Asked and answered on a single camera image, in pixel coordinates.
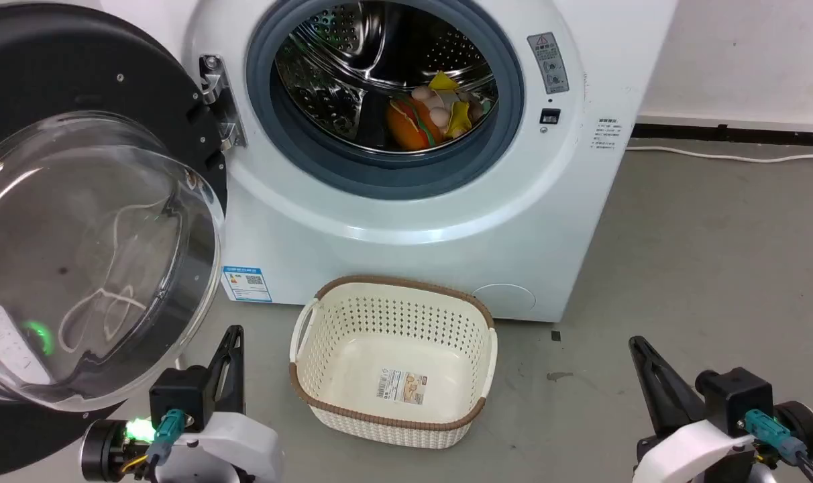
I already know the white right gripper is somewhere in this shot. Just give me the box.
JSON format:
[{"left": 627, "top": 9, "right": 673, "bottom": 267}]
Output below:
[{"left": 629, "top": 335, "right": 813, "bottom": 483}]

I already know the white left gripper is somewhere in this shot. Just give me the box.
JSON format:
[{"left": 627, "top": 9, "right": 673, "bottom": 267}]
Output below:
[{"left": 81, "top": 325, "right": 286, "bottom": 483}]

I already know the white front-load washing machine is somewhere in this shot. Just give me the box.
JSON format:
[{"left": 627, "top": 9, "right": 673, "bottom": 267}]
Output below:
[{"left": 101, "top": 0, "right": 679, "bottom": 324}]

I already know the metal door hinge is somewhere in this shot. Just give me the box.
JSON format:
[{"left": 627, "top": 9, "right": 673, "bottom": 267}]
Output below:
[{"left": 199, "top": 54, "right": 248, "bottom": 152}]

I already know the black washer door glass bowl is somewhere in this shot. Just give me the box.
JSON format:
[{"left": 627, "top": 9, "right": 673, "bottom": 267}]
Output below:
[{"left": 0, "top": 0, "right": 229, "bottom": 480}]

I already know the blue energy label sticker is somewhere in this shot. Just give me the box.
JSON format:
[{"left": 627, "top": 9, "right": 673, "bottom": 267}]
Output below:
[{"left": 221, "top": 266, "right": 273, "bottom": 304}]

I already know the cream laundry basket brown rim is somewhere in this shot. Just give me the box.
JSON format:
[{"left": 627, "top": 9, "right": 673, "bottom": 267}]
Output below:
[{"left": 288, "top": 275, "right": 498, "bottom": 449}]

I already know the paper label with barcode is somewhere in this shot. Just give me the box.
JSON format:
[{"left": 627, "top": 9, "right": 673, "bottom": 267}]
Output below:
[{"left": 377, "top": 367, "right": 427, "bottom": 405}]

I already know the round white filter cover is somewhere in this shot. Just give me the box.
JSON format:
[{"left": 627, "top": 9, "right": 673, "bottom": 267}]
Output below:
[{"left": 472, "top": 283, "right": 537, "bottom": 316}]

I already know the white power strip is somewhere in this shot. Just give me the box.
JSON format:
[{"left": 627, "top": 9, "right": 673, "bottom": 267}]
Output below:
[{"left": 0, "top": 305, "right": 52, "bottom": 386}]

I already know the small text sticker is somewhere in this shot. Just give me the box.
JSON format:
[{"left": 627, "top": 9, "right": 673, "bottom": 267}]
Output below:
[{"left": 593, "top": 117, "right": 623, "bottom": 152}]

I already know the black baseboard strip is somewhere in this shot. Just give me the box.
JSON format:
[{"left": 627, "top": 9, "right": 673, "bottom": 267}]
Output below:
[{"left": 631, "top": 123, "right": 813, "bottom": 147}]

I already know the hamburger plush toy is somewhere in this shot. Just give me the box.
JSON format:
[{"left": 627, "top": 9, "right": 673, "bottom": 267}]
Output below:
[{"left": 385, "top": 95, "right": 447, "bottom": 152}]

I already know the beige egg-shaped toy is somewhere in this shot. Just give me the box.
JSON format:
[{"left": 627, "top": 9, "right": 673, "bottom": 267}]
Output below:
[{"left": 412, "top": 86, "right": 451, "bottom": 129}]

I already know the yellow plush toy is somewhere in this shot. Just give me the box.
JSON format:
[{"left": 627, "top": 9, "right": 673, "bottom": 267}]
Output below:
[{"left": 428, "top": 70, "right": 476, "bottom": 139}]

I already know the stainless steel washer drum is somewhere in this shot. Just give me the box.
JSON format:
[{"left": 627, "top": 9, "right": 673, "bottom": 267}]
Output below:
[{"left": 274, "top": 0, "right": 500, "bottom": 154}]

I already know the grey warning sticker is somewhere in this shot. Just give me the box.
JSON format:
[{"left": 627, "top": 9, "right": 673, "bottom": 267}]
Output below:
[{"left": 527, "top": 32, "right": 571, "bottom": 95}]

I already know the teal connector left gripper cable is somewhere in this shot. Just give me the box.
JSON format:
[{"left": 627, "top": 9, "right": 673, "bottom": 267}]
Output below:
[{"left": 121, "top": 409, "right": 187, "bottom": 474}]

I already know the teal connector gripper cable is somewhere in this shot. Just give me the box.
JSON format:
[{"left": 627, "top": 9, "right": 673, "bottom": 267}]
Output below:
[
  {"left": 744, "top": 409, "right": 813, "bottom": 483},
  {"left": 121, "top": 409, "right": 187, "bottom": 474}
]

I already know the teal connector right gripper cable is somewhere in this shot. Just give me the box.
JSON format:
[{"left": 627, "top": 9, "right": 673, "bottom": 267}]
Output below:
[{"left": 744, "top": 409, "right": 813, "bottom": 483}]

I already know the white floor cable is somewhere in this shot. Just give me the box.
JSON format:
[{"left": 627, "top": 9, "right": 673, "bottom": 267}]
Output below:
[{"left": 625, "top": 144, "right": 813, "bottom": 164}]

